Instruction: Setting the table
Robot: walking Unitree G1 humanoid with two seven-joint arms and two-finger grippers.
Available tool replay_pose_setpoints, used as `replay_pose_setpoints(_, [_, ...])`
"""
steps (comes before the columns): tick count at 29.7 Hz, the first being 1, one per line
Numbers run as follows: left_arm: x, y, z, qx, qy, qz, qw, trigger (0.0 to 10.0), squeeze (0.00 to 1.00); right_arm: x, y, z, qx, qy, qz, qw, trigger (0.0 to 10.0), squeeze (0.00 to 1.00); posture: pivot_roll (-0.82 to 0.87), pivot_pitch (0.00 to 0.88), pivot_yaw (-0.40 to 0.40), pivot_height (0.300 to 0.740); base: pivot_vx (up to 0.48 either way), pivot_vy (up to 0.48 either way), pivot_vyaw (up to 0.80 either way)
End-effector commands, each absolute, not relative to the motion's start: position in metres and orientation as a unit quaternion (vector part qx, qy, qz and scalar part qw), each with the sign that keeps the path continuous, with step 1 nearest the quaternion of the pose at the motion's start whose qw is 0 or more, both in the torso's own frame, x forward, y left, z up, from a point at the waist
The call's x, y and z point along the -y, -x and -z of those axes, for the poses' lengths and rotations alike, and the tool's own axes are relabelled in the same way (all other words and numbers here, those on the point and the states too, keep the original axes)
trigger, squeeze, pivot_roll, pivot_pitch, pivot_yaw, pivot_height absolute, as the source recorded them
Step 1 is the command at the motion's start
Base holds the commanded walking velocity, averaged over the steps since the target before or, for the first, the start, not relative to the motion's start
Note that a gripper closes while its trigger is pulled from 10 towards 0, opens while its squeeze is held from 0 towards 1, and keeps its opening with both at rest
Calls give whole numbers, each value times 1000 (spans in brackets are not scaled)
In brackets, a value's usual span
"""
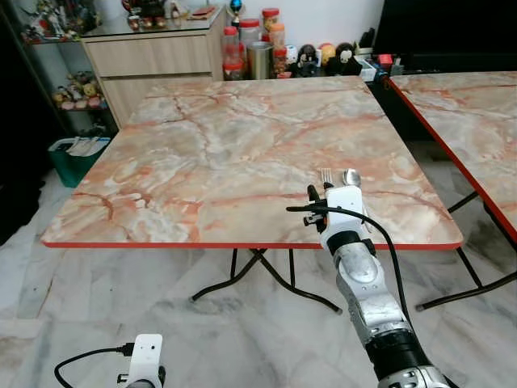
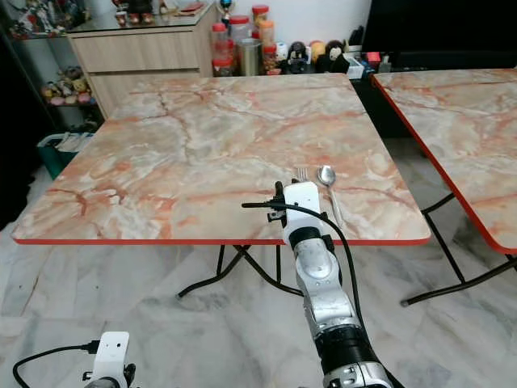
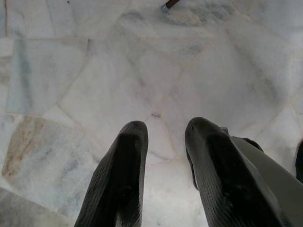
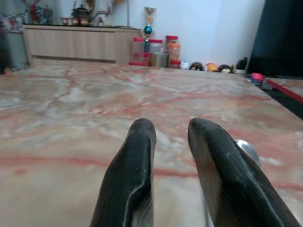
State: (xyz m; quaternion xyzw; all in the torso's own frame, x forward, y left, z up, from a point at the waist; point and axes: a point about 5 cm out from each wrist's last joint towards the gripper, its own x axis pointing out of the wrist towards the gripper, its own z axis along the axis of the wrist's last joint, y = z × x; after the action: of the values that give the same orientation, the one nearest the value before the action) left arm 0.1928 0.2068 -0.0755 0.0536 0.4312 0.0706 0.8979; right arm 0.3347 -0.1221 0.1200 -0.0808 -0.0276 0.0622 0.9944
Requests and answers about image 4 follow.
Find tall jar with red lid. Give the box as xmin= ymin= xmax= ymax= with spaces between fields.
xmin=165 ymin=35 xmax=178 ymax=46

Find gold trophy with blue ball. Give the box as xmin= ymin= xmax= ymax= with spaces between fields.
xmin=141 ymin=6 xmax=158 ymax=40

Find dark brown teapot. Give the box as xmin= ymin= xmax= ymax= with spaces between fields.
xmin=71 ymin=4 xmax=92 ymax=19

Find black television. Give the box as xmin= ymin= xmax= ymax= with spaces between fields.
xmin=246 ymin=0 xmax=303 ymax=77

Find silver metal spoon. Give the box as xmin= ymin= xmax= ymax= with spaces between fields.
xmin=203 ymin=139 xmax=262 ymax=227

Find white figurine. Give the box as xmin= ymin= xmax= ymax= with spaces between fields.
xmin=95 ymin=0 xmax=113 ymax=27

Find jar with orange lid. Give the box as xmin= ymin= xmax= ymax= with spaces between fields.
xmin=169 ymin=43 xmax=181 ymax=61

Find marble-pattern table with red edge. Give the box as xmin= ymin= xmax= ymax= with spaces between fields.
xmin=265 ymin=78 xmax=303 ymax=105

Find black and white plush toy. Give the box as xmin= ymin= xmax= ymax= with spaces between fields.
xmin=189 ymin=61 xmax=206 ymax=71

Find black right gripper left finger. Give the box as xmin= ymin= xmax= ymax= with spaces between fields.
xmin=89 ymin=118 xmax=157 ymax=227

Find red artificial flowers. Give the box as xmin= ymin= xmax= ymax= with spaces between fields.
xmin=25 ymin=0 xmax=54 ymax=25

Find small red box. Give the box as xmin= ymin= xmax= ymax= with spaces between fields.
xmin=250 ymin=72 xmax=265 ymax=82

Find orange plush toy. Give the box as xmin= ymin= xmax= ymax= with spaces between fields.
xmin=205 ymin=62 xmax=219 ymax=72

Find steel canister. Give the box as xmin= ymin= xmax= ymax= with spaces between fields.
xmin=149 ymin=52 xmax=170 ymax=68

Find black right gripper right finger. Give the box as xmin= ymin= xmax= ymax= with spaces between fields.
xmin=187 ymin=117 xmax=302 ymax=227

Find dark brown plush toy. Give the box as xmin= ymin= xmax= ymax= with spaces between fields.
xmin=217 ymin=64 xmax=236 ymax=74

